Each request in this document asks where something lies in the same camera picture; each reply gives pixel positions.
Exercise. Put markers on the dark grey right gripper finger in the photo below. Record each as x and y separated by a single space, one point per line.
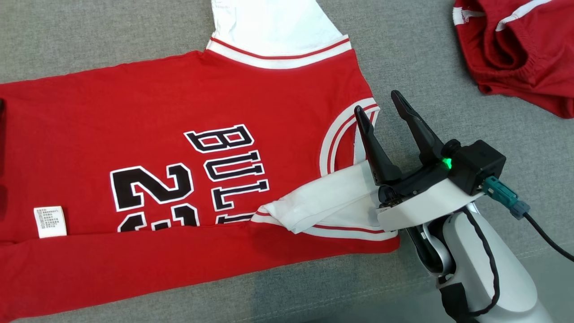
379 157
421 139

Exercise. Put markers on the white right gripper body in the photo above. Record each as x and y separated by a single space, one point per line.
417 208

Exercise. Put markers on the red shorts with white stripe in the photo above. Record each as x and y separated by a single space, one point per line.
529 58

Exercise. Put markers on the red Bulls 23 jersey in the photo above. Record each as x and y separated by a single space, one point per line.
134 112

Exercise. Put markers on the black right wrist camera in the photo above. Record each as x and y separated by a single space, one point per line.
475 166

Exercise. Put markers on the teal right camera connector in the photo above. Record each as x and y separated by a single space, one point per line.
504 195

